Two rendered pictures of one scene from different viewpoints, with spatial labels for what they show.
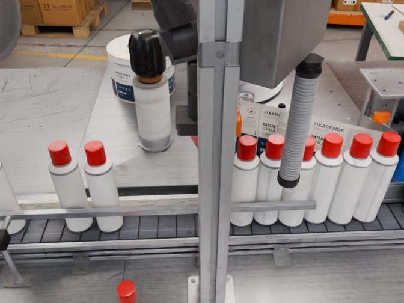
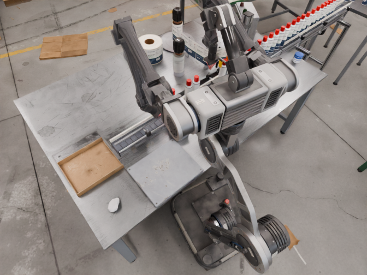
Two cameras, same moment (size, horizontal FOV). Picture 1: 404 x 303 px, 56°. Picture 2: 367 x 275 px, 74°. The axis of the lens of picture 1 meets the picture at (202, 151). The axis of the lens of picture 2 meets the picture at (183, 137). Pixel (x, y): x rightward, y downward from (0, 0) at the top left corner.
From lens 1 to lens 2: 131 cm
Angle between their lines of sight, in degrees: 31
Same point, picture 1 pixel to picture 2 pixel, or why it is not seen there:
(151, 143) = (181, 73)
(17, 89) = (96, 78)
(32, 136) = (131, 90)
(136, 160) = (180, 81)
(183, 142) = (185, 70)
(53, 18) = not seen: outside the picture
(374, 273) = not seen: hidden behind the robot
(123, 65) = (152, 51)
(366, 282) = not seen: hidden behind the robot
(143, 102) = (180, 61)
